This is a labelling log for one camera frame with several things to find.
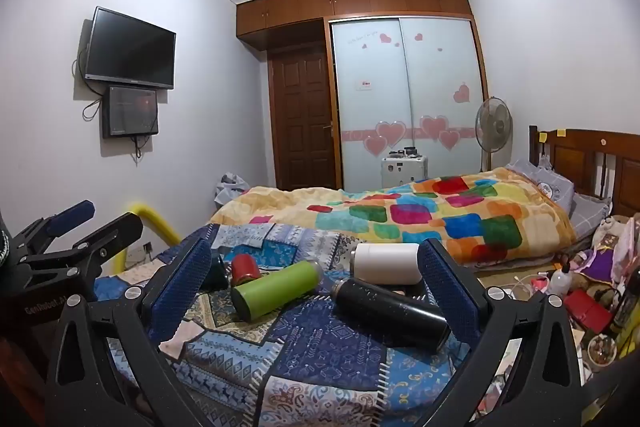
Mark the wooden bed headboard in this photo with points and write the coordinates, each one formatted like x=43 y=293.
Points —
x=575 y=157

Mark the grey plaid pillow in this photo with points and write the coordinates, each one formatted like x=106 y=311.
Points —
x=590 y=213

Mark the dark green cup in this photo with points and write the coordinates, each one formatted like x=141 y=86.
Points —
x=218 y=273

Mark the white box appliance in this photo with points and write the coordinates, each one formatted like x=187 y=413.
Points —
x=405 y=174

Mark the wardrobe with heart stickers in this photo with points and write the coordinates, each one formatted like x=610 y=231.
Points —
x=370 y=107

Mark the brown wooden door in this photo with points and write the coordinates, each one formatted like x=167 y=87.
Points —
x=305 y=117

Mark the yellow foam tube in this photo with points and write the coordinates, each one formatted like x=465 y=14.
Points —
x=155 y=222

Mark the white cup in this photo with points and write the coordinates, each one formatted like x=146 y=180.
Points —
x=385 y=263

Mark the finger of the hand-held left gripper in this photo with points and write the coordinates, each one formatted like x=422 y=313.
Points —
x=75 y=213
x=112 y=234

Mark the grey printed pillow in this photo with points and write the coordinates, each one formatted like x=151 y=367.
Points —
x=550 y=188

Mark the black wall television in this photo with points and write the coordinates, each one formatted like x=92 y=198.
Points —
x=130 y=49

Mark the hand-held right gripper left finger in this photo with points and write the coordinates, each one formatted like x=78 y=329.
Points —
x=182 y=289

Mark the colourful checked blanket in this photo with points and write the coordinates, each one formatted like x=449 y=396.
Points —
x=425 y=217

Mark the white plastic bottle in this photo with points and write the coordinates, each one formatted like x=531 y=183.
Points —
x=561 y=281

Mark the standing fan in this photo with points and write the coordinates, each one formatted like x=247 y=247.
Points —
x=493 y=124

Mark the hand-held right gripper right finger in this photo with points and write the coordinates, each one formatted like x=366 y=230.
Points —
x=448 y=294

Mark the wall socket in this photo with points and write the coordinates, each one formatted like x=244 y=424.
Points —
x=147 y=248

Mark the pink plastic bag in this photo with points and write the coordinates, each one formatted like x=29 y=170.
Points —
x=620 y=247

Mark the black cup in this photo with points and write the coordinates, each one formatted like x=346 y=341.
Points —
x=395 y=313

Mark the red box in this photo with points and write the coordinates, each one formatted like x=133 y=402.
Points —
x=589 y=311

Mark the blue patchwork quilt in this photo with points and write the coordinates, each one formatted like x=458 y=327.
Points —
x=310 y=357

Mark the small black wall monitor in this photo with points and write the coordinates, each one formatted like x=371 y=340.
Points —
x=130 y=112

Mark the red cup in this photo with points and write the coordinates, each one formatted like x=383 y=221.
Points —
x=245 y=268

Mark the grey clothes pile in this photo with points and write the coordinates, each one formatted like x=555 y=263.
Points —
x=230 y=189

